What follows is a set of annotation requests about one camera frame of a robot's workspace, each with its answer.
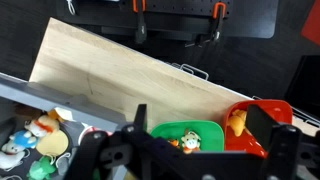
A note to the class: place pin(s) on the black pegboard plate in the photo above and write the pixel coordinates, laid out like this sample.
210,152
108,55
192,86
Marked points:
246,20

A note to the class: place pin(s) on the light blue stuffed toy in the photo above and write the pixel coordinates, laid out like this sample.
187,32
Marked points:
24,138

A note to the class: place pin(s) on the green stuffed toy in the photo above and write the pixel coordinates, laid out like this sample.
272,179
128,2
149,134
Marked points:
40,170

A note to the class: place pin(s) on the green plastic bowl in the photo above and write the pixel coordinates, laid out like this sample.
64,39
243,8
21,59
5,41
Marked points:
210,136

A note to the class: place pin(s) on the yellow orange stuffed toy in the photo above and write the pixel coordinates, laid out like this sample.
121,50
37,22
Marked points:
237,125

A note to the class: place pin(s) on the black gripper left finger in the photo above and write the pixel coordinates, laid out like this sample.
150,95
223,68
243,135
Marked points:
140,116

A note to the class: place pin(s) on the plain white stuffed toy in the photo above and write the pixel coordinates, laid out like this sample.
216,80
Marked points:
10,160

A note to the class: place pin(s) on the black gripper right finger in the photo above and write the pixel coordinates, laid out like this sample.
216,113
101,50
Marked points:
263,126

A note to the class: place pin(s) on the red flat object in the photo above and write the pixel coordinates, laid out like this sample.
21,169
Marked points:
313,20

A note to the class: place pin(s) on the red plastic bowl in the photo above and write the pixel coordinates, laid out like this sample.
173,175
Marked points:
283,113

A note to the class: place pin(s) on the round yellow stuffed toy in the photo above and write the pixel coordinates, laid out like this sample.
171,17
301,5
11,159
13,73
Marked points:
51,144

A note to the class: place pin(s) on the red white stuffed toy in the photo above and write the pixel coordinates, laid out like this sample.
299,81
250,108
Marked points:
87,131

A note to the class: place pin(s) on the tan bear toy orange scarf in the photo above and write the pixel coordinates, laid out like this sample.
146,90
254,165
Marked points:
190,141

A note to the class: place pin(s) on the grey plastic bin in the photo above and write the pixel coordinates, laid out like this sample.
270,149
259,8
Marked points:
50,96

